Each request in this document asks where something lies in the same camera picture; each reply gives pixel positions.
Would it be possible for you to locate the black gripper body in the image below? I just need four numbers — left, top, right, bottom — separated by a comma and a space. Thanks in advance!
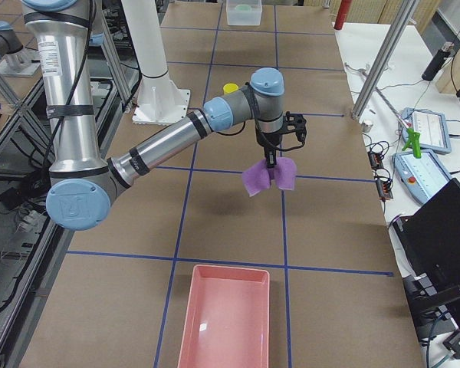
255, 130, 282, 158

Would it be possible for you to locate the purple cloth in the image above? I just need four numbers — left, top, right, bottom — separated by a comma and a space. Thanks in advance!
241, 157, 297, 197

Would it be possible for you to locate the yellow plastic cup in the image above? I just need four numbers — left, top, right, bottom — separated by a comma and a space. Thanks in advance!
222, 83, 239, 95

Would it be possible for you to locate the pale green bowl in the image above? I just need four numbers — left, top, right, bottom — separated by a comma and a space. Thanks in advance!
235, 4, 252, 12

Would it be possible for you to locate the translucent white plastic box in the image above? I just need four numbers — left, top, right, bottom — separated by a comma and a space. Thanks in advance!
225, 0, 262, 26

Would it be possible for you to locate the small metal cylinder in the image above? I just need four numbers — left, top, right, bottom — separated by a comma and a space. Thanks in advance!
361, 120, 373, 133

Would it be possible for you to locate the near blue teach pendant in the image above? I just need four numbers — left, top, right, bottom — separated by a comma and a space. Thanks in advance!
393, 149, 452, 205

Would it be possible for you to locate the blue teach pendant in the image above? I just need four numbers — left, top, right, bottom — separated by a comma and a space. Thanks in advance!
393, 149, 452, 205
401, 107, 452, 154

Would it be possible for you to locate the red cylinder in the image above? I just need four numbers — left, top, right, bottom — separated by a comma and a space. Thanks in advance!
333, 0, 352, 31

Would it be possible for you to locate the far blue teach pendant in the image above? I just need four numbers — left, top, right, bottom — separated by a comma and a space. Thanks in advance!
401, 107, 452, 154

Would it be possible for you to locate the pink plastic bin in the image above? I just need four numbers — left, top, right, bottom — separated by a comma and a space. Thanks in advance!
178, 264, 270, 367

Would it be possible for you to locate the black monitor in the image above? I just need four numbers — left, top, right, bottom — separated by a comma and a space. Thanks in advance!
393, 178, 460, 329

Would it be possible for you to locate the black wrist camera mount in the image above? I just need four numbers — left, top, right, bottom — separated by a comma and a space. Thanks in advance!
283, 111, 307, 144

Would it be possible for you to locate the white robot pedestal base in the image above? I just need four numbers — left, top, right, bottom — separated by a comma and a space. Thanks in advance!
122, 0, 191, 125

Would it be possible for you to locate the green handled reacher grabber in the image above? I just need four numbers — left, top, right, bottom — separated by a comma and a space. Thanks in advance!
344, 62, 422, 159

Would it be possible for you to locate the aluminium frame post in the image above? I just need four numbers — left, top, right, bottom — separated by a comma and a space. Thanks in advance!
351, 0, 419, 120

